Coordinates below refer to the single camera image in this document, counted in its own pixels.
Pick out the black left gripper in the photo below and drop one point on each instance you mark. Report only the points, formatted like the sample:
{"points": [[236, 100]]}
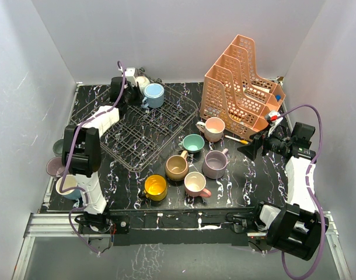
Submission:
{"points": [[139, 96]]}

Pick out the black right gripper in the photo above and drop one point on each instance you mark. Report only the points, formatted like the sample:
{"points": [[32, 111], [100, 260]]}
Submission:
{"points": [[250, 150]]}

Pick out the white speckled ceramic mug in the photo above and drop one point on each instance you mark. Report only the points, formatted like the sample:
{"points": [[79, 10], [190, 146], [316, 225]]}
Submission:
{"points": [[142, 82]]}

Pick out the light blue textured mug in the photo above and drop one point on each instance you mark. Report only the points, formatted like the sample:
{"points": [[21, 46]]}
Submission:
{"points": [[154, 96]]}

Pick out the lilac ceramic mug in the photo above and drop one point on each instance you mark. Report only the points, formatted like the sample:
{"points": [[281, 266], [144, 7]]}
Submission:
{"points": [[215, 164]]}

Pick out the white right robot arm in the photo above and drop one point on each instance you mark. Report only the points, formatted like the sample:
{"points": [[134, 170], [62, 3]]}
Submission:
{"points": [[296, 227]]}

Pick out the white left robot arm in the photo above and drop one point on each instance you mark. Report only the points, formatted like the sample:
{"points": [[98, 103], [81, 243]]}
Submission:
{"points": [[82, 155]]}

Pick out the white yellow marker pen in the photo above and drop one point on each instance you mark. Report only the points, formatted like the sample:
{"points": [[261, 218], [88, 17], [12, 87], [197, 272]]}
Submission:
{"points": [[244, 142]]}

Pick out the cream pink speckled mug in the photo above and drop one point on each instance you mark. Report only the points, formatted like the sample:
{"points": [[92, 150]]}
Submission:
{"points": [[213, 128]]}

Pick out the peach plastic file organizer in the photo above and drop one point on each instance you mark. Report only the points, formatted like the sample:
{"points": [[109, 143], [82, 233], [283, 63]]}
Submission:
{"points": [[235, 93]]}

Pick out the teal green cup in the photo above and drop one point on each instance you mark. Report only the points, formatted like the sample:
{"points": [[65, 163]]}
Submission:
{"points": [[193, 143]]}

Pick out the pink mug white inside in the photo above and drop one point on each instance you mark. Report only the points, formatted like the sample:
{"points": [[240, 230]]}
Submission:
{"points": [[195, 185]]}

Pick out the tan brown mug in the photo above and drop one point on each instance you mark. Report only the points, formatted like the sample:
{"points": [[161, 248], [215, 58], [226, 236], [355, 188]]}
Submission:
{"points": [[176, 167]]}

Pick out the grey green mug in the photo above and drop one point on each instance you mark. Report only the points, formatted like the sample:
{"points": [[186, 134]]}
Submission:
{"points": [[58, 147]]}

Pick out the yellow mug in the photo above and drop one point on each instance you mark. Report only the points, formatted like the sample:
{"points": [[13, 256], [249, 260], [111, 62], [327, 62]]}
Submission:
{"points": [[155, 188]]}

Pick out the blue mug cream inside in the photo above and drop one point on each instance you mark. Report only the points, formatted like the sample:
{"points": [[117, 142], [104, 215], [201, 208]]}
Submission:
{"points": [[69, 182]]}

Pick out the mauve pink mug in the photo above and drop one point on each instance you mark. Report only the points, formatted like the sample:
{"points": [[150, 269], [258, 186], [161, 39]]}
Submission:
{"points": [[55, 168]]}

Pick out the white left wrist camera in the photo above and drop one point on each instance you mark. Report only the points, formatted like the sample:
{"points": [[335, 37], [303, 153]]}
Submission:
{"points": [[130, 76]]}

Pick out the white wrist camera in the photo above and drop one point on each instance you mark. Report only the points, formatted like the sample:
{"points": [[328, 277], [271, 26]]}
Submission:
{"points": [[130, 76], [274, 119]]}

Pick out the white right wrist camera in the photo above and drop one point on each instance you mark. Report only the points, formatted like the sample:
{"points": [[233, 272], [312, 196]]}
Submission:
{"points": [[274, 119]]}

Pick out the grey wire dish rack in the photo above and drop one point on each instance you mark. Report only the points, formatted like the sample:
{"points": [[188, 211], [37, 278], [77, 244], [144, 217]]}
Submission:
{"points": [[143, 134]]}

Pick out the aluminium frame rail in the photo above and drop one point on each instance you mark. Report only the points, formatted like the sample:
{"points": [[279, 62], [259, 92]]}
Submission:
{"points": [[57, 225]]}

